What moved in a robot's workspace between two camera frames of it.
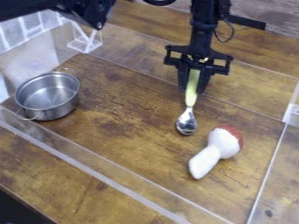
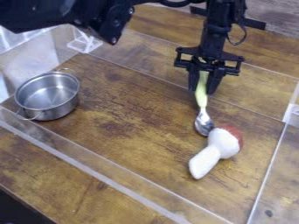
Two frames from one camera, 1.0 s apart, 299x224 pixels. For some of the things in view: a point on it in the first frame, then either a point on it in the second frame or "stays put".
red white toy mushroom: (226, 142) stays put
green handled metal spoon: (187, 122) -> (203, 123)
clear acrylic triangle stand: (88, 38) stays put
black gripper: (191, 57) -> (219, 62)
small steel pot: (46, 95) stays put
